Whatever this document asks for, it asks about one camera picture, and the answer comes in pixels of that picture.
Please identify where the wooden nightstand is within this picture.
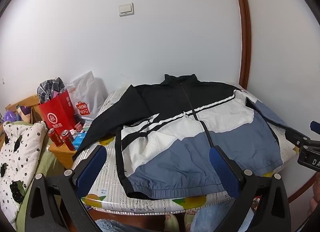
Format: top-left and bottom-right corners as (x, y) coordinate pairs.
(48, 142), (78, 170)

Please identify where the red paper bag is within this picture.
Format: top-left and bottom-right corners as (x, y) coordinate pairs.
(38, 90), (79, 135)

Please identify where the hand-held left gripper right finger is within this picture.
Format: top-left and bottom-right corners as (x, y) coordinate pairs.
(209, 146), (292, 232)

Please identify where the brown wooden door frame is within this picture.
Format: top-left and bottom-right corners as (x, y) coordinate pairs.
(230, 0), (320, 205)

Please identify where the green bed sheet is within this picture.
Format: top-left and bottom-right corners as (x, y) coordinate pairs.
(15, 144), (73, 232)

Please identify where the blue white box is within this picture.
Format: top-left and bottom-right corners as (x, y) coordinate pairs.
(72, 132), (87, 149)

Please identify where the purple round object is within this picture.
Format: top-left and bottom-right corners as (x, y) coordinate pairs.
(0, 111), (18, 123)

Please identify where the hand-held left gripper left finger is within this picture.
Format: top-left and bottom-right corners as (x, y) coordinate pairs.
(25, 144), (108, 232)

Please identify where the person's right hand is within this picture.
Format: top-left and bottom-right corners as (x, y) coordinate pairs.
(309, 172), (320, 221)

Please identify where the white light switch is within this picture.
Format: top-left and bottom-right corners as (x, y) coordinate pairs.
(118, 2), (134, 18)

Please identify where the fruit print tablecloth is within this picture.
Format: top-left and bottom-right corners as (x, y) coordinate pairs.
(72, 88), (300, 216)

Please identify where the green slipper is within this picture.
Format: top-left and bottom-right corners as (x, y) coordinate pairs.
(184, 209), (198, 228)
(163, 213), (180, 232)

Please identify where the black white blue jacket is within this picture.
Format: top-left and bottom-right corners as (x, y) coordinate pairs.
(74, 73), (292, 200)

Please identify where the grey plaid cloth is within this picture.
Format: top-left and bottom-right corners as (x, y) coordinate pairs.
(37, 77), (67, 104)

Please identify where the light blue cloth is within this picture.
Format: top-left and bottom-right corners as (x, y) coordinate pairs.
(194, 203), (241, 232)

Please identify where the red drink can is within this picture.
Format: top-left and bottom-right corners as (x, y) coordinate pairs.
(48, 128), (65, 147)
(61, 130), (76, 151)

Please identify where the white black floral quilt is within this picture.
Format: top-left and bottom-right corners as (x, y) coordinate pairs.
(0, 121), (48, 231)

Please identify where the white plastic bag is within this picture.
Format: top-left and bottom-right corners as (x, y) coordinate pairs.
(66, 71), (106, 123)

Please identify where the wooden bed headboard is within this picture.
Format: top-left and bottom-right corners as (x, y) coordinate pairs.
(5, 94), (42, 125)

